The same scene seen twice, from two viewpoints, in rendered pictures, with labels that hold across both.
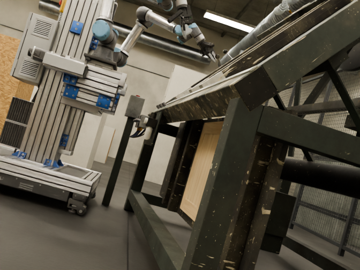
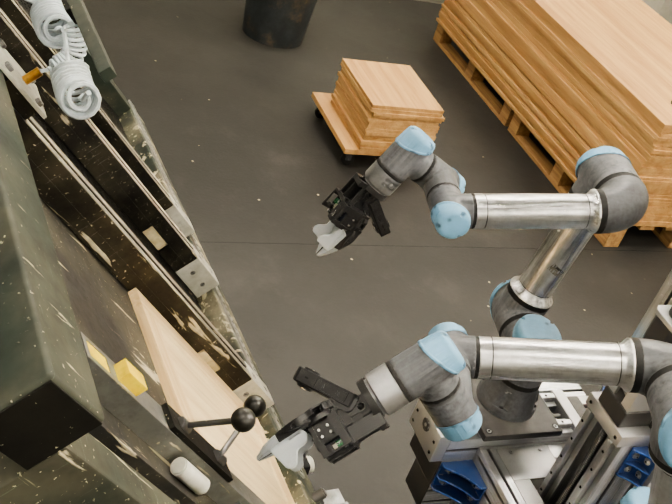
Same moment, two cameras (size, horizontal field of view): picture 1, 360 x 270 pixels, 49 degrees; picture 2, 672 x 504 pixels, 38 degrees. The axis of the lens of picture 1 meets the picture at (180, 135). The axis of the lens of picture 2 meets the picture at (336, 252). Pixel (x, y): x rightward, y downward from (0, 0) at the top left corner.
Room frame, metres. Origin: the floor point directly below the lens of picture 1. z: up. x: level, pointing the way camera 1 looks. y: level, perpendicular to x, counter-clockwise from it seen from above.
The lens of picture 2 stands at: (4.25, -0.52, 2.55)
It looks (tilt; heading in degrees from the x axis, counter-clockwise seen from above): 34 degrees down; 157
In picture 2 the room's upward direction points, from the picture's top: 19 degrees clockwise
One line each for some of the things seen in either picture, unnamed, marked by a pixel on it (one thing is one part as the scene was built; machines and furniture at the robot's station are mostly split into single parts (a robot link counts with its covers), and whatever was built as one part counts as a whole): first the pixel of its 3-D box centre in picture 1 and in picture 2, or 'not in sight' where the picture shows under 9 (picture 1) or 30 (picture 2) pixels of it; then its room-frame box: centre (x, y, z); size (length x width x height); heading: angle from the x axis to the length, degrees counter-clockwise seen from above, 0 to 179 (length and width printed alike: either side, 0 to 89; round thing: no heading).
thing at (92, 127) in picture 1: (85, 105); not in sight; (5.63, 1.40, 0.88); 0.90 x 0.60 x 1.75; 7
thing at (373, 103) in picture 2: not in sight; (374, 111); (-0.25, 1.33, 0.20); 0.61 x 0.51 x 0.40; 7
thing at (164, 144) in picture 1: (172, 127); not in sight; (7.13, 0.17, 1.03); 0.60 x 0.58 x 2.05; 7
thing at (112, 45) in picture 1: (108, 37); (530, 348); (2.74, 0.67, 1.20); 0.13 x 0.12 x 0.14; 173
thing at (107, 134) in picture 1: (96, 141); not in sight; (8.08, 1.58, 0.36); 0.58 x 0.45 x 0.72; 97
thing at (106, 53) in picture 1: (103, 54); (512, 385); (2.75, 0.67, 1.09); 0.15 x 0.15 x 0.10
